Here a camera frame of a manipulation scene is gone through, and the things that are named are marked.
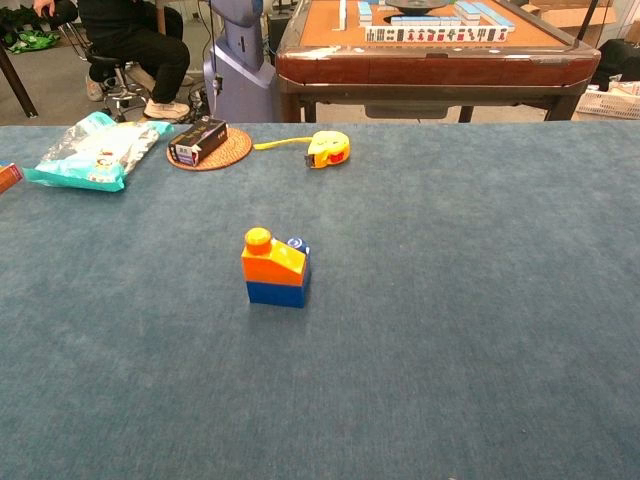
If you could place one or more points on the blue toy block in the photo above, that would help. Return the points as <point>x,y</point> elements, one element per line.
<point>275,296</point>

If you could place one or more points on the brown mahjong table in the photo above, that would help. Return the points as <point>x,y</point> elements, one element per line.
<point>425,65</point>

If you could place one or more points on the row of face-up mahjong tiles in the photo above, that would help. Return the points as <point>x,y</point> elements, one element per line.
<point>435,34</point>

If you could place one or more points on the seated person in black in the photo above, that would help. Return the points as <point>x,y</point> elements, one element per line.
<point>150,50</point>

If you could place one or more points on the yellow tape measure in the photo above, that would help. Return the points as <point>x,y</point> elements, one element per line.
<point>330,150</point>

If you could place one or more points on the green bag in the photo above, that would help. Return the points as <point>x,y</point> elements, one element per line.
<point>30,40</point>

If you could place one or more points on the round woven coaster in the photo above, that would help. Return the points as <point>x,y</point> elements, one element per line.
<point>232,150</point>

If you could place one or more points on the black bag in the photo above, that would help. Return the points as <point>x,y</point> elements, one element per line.
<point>620,57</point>

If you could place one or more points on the black tripod stand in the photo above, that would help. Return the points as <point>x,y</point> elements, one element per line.
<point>585,25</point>

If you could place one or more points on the small black box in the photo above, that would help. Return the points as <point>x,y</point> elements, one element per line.
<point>197,142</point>

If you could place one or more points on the orange snack box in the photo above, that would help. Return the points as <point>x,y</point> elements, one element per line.
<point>7,177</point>

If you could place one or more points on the teal snack bag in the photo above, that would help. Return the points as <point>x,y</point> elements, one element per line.
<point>90,155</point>

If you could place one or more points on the white plastic basket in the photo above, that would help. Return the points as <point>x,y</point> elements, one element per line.
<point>610,105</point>

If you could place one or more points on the black round dish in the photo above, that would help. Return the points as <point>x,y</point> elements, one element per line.
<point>412,5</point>

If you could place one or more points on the cardboard box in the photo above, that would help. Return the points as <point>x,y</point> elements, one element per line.
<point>565,15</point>

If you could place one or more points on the blue table cloth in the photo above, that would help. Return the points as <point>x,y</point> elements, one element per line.
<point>450,300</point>

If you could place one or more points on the dark table leg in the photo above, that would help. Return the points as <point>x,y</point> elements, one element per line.
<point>20,90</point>

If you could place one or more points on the black rolling stool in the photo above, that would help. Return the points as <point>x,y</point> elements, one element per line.
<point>112,75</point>

